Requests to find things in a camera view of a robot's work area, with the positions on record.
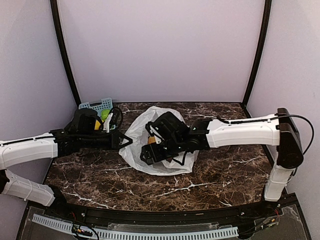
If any white plastic bag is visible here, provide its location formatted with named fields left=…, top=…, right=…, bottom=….
left=118, top=106, right=199, bottom=176

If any light blue plastic basket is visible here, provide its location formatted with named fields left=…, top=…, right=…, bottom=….
left=78, top=97, right=113, bottom=117

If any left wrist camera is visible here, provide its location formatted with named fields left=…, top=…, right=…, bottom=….
left=103, top=107, right=124, bottom=133

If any grey slotted cable duct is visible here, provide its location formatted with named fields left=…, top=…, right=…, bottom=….
left=31, top=213, right=240, bottom=240

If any black corner post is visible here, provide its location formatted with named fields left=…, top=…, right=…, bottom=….
left=49, top=0, right=81, bottom=107
left=240, top=0, right=281, bottom=176

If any green round fruit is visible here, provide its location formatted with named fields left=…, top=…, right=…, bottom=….
left=100, top=109, right=110, bottom=121

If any black front rail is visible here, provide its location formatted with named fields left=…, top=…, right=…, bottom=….
left=45, top=202, right=277, bottom=226

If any black left corner post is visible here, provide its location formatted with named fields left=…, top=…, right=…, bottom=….
left=49, top=0, right=81, bottom=107

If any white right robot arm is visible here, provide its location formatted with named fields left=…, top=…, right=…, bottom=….
left=140, top=108, right=304, bottom=217

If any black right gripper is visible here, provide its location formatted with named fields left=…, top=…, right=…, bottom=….
left=140, top=136, right=185, bottom=165

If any yellow lemon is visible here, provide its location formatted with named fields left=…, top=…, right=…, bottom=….
left=94, top=120, right=101, bottom=130

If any black right corner post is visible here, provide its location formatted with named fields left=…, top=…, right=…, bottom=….
left=240, top=0, right=281, bottom=176

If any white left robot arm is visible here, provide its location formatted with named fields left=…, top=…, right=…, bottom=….
left=0, top=107, right=133, bottom=218

